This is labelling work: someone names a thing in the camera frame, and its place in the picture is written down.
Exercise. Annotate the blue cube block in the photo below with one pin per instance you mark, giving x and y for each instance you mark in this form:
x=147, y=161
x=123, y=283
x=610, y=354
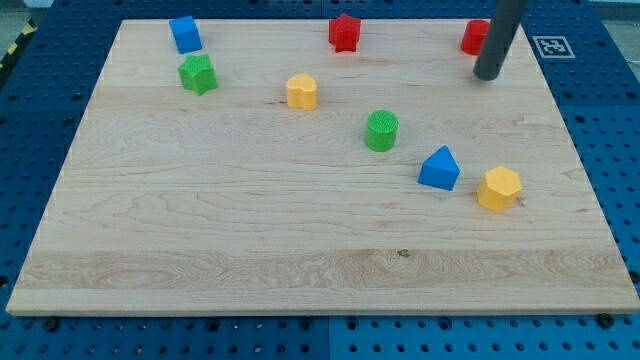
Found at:
x=186, y=34

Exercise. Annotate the red star block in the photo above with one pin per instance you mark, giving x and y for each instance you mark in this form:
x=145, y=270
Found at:
x=344, y=33

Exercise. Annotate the yellow heart block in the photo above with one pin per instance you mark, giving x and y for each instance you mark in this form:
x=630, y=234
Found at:
x=302, y=92

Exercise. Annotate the red cylinder block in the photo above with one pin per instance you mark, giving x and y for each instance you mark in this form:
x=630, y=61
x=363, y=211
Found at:
x=474, y=35

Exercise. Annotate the green star block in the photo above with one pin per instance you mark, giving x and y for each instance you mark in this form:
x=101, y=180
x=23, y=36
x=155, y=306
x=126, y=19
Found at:
x=198, y=74

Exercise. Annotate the light wooden board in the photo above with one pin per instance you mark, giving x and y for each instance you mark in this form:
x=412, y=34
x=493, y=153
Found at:
x=233, y=203

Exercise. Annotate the yellow hexagon block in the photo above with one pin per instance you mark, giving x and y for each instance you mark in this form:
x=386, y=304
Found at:
x=499, y=189

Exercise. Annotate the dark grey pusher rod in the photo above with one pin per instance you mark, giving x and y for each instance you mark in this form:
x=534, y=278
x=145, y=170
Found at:
x=502, y=29

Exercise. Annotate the blue triangle block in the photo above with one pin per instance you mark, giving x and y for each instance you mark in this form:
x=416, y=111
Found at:
x=440, y=170

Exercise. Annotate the green cylinder block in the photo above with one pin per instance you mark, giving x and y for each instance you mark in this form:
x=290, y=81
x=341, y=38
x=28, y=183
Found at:
x=381, y=131

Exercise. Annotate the white fiducial marker tag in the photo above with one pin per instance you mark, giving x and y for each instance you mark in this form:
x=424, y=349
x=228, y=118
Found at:
x=553, y=47

